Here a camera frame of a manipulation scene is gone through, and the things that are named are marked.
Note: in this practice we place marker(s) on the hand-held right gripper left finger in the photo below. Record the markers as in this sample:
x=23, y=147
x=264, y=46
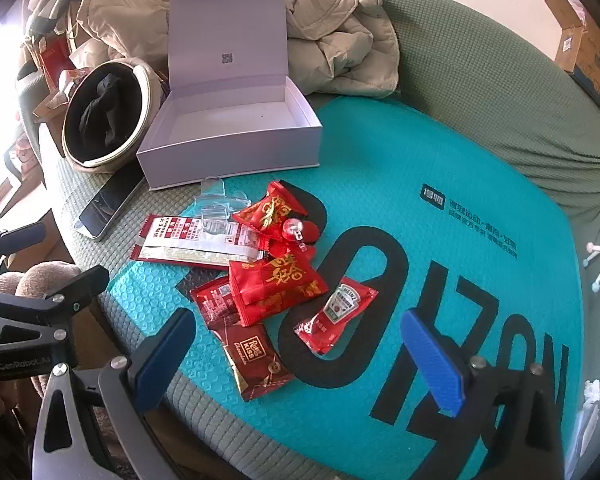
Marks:
x=165, y=360

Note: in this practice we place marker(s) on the beige round hat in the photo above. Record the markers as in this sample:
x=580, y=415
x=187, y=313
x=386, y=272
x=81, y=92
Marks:
x=152, y=110

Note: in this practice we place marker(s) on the black cloth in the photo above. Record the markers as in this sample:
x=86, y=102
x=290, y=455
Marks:
x=105, y=110

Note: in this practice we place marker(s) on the teal bubble mailer bag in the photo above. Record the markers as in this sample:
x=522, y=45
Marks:
x=405, y=160

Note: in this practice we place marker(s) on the small red gold candy packet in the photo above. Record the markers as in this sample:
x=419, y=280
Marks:
x=270, y=210

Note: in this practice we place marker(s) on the beige puffer jacket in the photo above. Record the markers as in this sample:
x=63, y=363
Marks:
x=330, y=25

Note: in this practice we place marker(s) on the white tissue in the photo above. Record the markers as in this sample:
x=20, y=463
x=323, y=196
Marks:
x=590, y=395

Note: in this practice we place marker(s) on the dark red chocolate packet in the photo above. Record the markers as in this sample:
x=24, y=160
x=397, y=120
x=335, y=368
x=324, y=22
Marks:
x=250, y=360

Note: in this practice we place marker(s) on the ketchup sachet with bottle print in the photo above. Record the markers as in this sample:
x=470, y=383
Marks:
x=330, y=325

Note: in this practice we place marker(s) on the red white long snack packet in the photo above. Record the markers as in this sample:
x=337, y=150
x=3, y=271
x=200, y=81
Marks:
x=190, y=240

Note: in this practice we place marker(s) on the clear plastic holder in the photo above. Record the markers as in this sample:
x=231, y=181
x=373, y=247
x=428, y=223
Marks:
x=212, y=200

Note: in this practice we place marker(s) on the large red gold candy packet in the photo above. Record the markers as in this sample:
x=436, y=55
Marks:
x=275, y=280

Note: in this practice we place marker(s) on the brown paper bag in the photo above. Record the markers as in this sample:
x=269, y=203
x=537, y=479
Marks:
x=82, y=55

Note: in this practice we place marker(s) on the brown cardboard box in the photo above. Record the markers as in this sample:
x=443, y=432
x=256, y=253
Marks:
x=590, y=50

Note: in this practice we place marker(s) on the green sofa cover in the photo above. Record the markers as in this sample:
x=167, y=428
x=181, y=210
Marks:
x=480, y=85

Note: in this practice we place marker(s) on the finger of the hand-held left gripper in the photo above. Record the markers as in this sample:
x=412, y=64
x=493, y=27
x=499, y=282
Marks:
x=20, y=237
x=85, y=282

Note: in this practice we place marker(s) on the red white snack bag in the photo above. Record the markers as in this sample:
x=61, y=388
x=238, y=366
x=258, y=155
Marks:
x=72, y=80

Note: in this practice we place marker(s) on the smartphone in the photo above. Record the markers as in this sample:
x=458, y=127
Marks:
x=105, y=205

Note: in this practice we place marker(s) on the beige fluffy cloth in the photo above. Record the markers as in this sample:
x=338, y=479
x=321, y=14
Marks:
x=35, y=280

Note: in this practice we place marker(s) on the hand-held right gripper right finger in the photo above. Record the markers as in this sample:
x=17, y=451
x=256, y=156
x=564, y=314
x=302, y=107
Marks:
x=432, y=365

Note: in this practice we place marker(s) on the dark red sauce sachet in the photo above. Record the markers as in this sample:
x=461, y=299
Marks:
x=212, y=300

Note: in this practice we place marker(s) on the red gift box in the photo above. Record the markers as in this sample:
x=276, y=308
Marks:
x=52, y=57

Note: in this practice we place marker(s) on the white cardboard box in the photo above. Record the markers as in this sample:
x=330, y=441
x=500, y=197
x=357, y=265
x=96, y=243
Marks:
x=230, y=125

